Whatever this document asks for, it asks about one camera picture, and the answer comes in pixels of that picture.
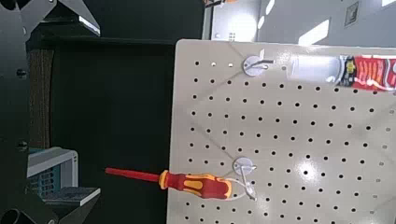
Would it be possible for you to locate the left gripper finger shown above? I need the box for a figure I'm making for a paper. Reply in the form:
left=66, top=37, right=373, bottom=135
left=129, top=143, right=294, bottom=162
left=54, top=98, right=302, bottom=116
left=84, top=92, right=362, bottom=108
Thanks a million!
left=40, top=0, right=102, bottom=41
left=40, top=186, right=102, bottom=224

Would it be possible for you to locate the teal crate white rim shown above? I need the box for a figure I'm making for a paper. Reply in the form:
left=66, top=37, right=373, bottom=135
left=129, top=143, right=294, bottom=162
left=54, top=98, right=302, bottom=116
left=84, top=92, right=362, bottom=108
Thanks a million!
left=27, top=147, right=78, bottom=199

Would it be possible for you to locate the red yellow screwdriver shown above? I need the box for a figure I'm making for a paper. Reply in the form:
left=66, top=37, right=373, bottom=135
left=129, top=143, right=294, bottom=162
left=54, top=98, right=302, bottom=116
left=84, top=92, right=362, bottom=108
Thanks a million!
left=105, top=166, right=233, bottom=201

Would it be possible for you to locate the orange black tool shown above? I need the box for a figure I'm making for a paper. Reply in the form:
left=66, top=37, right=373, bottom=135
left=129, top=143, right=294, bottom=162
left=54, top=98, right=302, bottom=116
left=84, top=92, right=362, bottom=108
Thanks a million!
left=204, top=0, right=238, bottom=7

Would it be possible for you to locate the white disc metal hook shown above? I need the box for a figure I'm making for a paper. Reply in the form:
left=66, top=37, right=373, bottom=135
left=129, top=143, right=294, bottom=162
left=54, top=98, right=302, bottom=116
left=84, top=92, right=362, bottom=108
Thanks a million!
left=232, top=157, right=259, bottom=202
left=242, top=55, right=276, bottom=77

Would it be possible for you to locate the beige perforated pegboard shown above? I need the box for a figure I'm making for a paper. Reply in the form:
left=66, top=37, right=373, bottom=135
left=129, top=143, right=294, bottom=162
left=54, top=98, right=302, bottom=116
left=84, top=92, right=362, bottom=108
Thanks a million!
left=166, top=38, right=396, bottom=224

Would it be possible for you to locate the white tube red label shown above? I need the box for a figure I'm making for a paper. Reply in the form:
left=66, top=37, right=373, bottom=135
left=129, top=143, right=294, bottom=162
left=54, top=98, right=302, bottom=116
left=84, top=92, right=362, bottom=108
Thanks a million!
left=290, top=54, right=396, bottom=92

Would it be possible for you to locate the white cord loop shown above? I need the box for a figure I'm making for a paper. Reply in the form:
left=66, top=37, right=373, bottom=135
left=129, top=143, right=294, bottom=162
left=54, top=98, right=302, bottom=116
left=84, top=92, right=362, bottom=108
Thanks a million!
left=223, top=176, right=250, bottom=201

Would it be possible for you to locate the grey wall plate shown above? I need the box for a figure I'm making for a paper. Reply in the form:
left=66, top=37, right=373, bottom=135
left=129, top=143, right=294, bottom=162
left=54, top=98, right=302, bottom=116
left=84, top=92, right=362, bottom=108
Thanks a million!
left=344, top=1, right=361, bottom=28

